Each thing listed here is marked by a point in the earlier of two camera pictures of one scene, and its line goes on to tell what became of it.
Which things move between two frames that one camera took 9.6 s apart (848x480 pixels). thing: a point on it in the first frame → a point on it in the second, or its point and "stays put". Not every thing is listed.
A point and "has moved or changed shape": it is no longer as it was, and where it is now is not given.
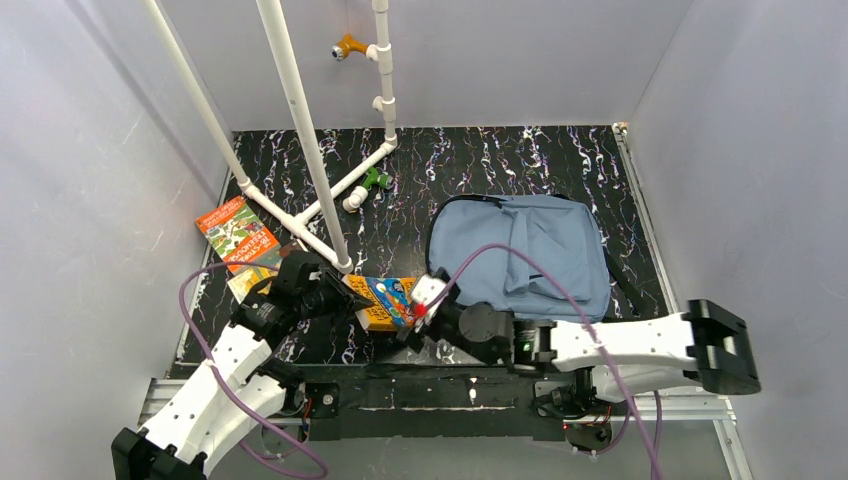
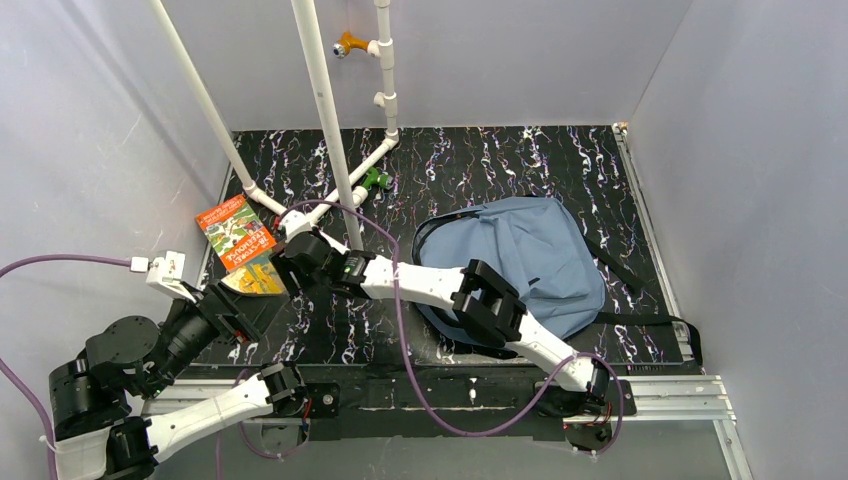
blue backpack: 560,233 has moved or changed shape
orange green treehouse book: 237,234 stays put
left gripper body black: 337,293 → 225,308
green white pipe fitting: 359,194 stays put
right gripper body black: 425,321 → 291,261
